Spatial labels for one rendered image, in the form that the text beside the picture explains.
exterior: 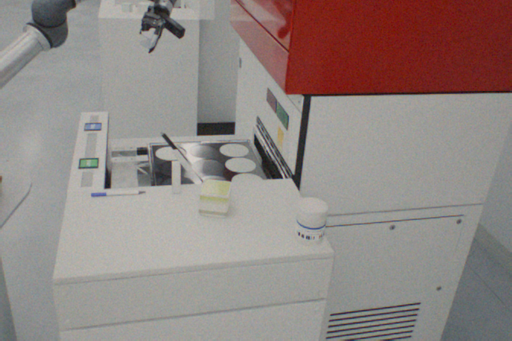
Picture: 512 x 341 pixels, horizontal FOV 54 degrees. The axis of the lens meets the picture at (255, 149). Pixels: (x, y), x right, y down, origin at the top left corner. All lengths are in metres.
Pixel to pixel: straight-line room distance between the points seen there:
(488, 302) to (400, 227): 1.15
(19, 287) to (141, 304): 1.51
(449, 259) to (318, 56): 0.95
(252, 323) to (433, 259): 0.84
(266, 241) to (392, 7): 0.68
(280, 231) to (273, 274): 0.11
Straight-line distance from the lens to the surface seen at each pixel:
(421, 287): 1.98
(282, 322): 1.31
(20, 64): 1.93
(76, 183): 1.46
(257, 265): 1.17
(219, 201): 1.25
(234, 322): 1.27
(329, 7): 1.33
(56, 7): 1.89
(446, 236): 1.87
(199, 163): 1.66
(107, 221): 1.28
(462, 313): 2.70
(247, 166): 1.66
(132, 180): 1.61
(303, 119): 1.40
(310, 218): 1.17
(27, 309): 2.54
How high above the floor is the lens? 1.69
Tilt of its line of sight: 26 degrees down
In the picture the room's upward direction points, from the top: 5 degrees clockwise
